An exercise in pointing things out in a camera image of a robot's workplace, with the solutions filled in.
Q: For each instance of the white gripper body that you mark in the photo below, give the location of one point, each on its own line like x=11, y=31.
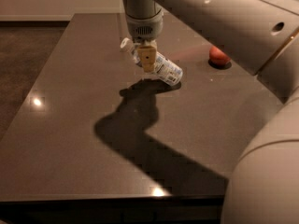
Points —
x=145, y=29

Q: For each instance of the red apple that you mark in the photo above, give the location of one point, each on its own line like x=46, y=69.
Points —
x=217, y=57

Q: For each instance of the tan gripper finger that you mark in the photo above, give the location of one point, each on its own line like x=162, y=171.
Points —
x=147, y=54

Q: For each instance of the clear blue-label plastic bottle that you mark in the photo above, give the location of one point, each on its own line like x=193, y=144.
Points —
x=164, y=69

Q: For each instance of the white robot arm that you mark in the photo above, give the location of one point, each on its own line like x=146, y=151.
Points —
x=262, y=37

